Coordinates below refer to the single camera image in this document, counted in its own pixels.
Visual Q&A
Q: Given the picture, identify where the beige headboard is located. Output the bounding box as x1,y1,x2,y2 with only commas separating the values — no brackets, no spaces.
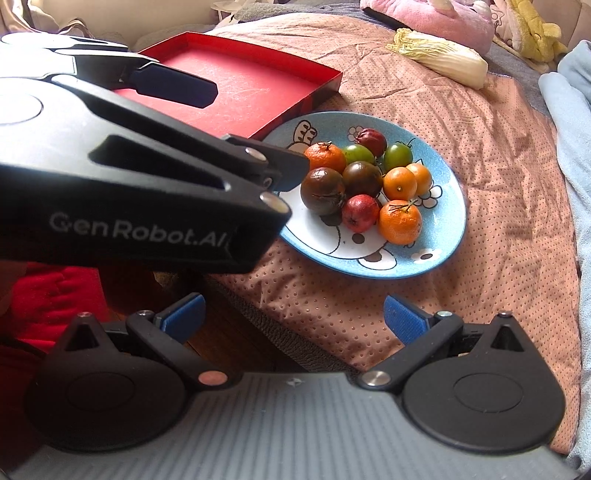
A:
551,0,591,51

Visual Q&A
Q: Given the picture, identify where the pink plush toy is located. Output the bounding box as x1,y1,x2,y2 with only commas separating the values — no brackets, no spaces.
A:
360,0,496,55

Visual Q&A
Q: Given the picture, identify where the light blue blanket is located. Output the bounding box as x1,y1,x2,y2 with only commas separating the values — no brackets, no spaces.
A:
538,39,591,472

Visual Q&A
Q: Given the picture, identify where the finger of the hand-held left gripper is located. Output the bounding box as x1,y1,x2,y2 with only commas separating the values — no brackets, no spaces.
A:
0,32,219,109
69,79,311,221

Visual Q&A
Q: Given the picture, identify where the dark brown tomato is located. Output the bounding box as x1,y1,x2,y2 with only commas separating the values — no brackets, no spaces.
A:
300,167,347,216
342,161,384,198

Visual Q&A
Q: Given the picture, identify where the grey-blue blanket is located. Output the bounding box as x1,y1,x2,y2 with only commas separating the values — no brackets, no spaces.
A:
482,39,555,121

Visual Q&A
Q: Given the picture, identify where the tangerine with stem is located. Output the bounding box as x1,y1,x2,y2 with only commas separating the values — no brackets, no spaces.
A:
305,142,347,172
379,200,423,245

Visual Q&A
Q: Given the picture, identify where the blue cartoon plate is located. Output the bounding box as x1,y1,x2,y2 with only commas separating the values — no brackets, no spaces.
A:
263,112,468,279

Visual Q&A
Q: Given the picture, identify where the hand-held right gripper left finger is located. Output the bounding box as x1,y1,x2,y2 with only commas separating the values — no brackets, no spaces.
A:
51,292,232,391

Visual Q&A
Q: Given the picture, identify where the small smooth orange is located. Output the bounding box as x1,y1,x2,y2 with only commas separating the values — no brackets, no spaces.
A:
383,167,418,201
407,163,433,196

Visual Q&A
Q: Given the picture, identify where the red speckled plum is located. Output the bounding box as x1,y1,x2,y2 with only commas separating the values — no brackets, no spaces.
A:
355,128,387,158
342,194,380,232

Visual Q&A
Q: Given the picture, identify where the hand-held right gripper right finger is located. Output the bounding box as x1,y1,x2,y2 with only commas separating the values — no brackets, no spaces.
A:
358,294,539,391

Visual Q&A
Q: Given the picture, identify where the green tomato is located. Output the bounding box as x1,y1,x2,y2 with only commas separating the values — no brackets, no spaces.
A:
342,144,376,165
383,142,414,172

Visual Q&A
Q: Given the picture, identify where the yellow blanket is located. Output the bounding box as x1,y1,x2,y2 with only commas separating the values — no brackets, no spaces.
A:
494,0,568,72

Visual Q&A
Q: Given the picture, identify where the red tray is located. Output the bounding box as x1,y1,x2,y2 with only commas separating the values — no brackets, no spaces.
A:
112,31,343,141

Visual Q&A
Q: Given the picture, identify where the napa cabbage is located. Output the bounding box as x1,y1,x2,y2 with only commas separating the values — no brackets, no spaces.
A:
385,28,489,89

